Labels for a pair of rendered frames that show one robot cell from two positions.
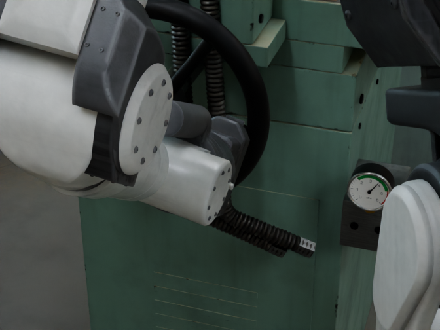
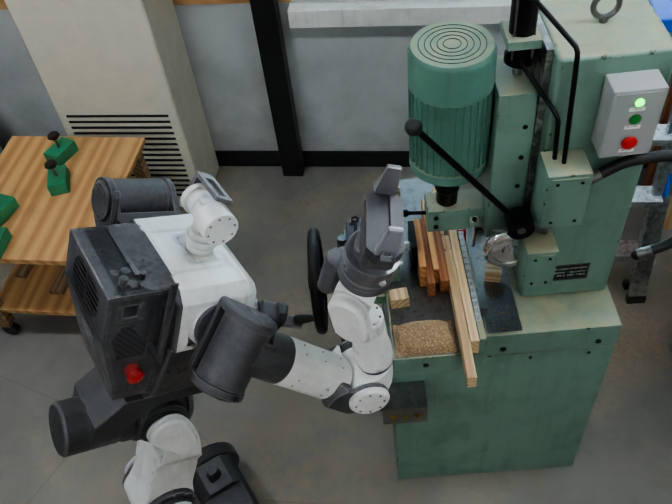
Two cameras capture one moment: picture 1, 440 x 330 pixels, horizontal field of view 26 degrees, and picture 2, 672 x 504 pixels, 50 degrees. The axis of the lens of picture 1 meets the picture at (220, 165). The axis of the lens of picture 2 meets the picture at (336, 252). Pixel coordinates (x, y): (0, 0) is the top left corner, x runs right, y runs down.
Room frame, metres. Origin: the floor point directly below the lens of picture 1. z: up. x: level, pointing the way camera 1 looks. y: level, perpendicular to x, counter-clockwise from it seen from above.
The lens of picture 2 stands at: (0.81, -1.14, 2.33)
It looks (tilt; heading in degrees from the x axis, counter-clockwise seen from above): 49 degrees down; 76
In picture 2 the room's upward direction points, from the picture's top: 8 degrees counter-clockwise
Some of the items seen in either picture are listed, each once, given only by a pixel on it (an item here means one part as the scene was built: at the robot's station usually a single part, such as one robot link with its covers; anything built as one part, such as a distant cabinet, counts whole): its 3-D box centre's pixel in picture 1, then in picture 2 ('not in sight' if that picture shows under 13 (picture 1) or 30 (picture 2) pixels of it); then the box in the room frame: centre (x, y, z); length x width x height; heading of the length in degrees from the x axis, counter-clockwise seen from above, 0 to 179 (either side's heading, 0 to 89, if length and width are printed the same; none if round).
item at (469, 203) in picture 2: not in sight; (454, 212); (1.40, -0.03, 1.03); 0.14 x 0.07 x 0.09; 162
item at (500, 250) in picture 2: not in sight; (509, 248); (1.47, -0.19, 1.02); 0.12 x 0.03 x 0.12; 162
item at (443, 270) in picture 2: not in sight; (438, 251); (1.35, -0.05, 0.92); 0.23 x 0.02 x 0.04; 72
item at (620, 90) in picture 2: not in sight; (627, 114); (1.65, -0.26, 1.40); 0.10 x 0.06 x 0.16; 162
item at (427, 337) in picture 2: not in sight; (424, 334); (1.22, -0.26, 0.92); 0.14 x 0.09 x 0.04; 162
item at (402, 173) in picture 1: (376, 205); (403, 403); (1.17, -0.23, 0.58); 0.12 x 0.08 x 0.08; 162
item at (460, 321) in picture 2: not in sight; (451, 277); (1.35, -0.14, 0.92); 0.60 x 0.02 x 0.04; 72
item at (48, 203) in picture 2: not in sight; (66, 231); (0.31, 1.12, 0.32); 0.66 x 0.57 x 0.64; 63
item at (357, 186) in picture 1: (370, 190); not in sight; (1.10, -0.21, 0.65); 0.06 x 0.04 x 0.08; 72
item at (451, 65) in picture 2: not in sight; (450, 106); (1.38, -0.03, 1.35); 0.18 x 0.18 x 0.31
